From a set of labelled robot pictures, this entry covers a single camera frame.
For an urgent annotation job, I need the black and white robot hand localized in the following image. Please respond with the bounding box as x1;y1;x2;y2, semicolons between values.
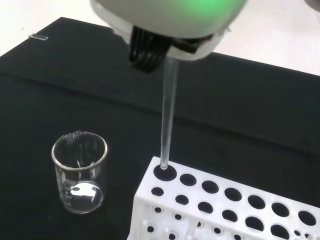
89;0;249;75

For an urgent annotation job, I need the clear glass beaker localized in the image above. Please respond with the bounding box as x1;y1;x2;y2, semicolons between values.
51;129;109;215

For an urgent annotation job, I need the white test tube rack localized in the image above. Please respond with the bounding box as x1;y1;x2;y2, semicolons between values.
127;156;320;240

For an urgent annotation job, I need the black bench cloth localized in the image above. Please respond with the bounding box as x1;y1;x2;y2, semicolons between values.
0;16;320;240

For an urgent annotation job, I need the small clear plastic strip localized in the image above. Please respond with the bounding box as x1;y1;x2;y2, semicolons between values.
28;33;49;42

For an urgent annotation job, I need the grey round object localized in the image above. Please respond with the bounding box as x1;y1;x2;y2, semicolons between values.
302;0;320;12

